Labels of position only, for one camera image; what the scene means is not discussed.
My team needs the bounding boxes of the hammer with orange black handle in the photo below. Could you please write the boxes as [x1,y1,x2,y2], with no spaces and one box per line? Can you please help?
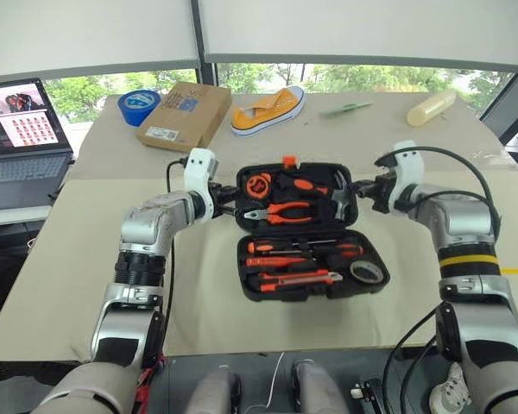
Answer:
[276,169,353,222]

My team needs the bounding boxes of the dark slanted window frame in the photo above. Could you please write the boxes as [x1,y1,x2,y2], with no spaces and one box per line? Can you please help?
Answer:
[478,72,518,148]

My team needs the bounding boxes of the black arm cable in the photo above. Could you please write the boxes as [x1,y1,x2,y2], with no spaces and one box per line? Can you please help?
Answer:
[161,158,189,360]
[374,145,503,237]
[407,191,502,243]

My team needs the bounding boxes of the grey rounded shape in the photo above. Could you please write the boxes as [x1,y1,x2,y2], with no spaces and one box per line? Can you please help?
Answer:
[290,359,350,414]
[184,365,243,414]

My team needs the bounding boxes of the yellow canvas sneaker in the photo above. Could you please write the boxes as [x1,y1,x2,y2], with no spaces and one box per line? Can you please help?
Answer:
[229,85,307,139]

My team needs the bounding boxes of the white roller blind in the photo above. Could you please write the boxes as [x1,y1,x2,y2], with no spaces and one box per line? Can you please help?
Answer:
[195,0,518,71]
[0,0,202,81]

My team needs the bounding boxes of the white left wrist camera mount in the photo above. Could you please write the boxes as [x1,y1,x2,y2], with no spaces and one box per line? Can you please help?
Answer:
[183,147,220,223]

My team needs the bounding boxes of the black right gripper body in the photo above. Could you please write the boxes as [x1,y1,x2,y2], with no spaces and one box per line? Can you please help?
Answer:
[362,169,399,214]

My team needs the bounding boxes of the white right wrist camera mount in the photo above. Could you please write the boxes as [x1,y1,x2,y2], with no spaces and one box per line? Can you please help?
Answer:
[388,139,426,214]

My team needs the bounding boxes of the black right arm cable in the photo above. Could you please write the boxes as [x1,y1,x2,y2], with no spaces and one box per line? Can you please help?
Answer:
[407,191,502,243]
[374,145,503,237]

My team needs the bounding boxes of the black plastic tool case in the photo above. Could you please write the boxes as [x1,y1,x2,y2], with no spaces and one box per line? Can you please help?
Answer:
[233,154,391,304]

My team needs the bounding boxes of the orange black tape measure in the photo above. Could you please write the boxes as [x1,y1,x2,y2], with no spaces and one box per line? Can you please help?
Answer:
[244,173,273,200]

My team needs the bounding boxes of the screwdriver with orange handle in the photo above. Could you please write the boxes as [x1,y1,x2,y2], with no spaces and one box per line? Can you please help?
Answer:
[246,237,340,256]

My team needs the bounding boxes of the green plastic stick tool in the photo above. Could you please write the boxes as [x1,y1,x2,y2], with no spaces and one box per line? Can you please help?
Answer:
[319,101,375,118]

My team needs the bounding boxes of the brown paper table sheet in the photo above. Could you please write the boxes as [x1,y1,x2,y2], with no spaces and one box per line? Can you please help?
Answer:
[64,91,518,183]

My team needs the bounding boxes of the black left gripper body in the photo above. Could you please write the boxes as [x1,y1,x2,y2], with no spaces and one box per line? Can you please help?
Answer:
[207,181,226,219]

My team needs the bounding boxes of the brown cardboard box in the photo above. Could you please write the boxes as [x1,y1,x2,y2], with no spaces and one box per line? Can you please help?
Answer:
[135,81,233,154]

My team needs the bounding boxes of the orange voltage tester screwdriver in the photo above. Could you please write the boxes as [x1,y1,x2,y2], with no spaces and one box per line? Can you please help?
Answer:
[244,255,308,268]

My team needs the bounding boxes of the blue tape roll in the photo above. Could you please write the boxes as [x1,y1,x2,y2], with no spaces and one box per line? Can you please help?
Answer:
[117,89,162,128]

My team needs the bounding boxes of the small black white connector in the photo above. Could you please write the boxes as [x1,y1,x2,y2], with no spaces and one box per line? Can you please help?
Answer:
[350,378,383,403]

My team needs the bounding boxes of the dark window frame post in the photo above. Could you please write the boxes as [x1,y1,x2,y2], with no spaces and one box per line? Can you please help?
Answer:
[189,0,219,94]

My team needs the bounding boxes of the red robot wires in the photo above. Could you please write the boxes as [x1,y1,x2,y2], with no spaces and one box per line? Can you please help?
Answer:
[133,353,167,414]

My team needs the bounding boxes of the thin white cable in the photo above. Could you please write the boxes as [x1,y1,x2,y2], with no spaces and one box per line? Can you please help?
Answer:
[244,350,287,414]

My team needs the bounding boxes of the black cable below table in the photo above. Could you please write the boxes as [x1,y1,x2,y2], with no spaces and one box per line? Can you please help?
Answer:
[381,303,444,414]

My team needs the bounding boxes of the open grey laptop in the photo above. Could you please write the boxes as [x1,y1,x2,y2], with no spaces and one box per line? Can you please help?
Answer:
[0,77,76,213]

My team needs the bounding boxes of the white side desk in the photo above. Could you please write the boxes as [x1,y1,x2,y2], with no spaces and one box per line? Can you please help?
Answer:
[0,204,54,229]

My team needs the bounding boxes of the orange handled pliers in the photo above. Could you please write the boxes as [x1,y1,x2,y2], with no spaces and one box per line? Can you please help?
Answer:
[243,200,316,227]

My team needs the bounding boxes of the orange black utility knife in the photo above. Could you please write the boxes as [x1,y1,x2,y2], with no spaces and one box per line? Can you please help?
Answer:
[247,268,344,292]

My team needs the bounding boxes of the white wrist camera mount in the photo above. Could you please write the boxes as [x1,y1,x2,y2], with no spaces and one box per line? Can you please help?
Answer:
[183,147,220,223]
[388,139,426,214]

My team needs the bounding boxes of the cream cylindrical bottle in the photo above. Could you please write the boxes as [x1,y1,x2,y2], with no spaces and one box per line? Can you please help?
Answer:
[405,89,458,128]

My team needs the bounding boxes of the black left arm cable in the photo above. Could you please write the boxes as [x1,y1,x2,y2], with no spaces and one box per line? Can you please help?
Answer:
[161,158,189,360]

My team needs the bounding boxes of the beige paper table sheet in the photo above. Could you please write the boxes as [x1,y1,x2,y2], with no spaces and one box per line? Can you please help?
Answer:
[0,169,518,364]

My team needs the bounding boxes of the black electrical tape roll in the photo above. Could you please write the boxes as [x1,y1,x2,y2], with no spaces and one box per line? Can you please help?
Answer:
[349,259,383,286]

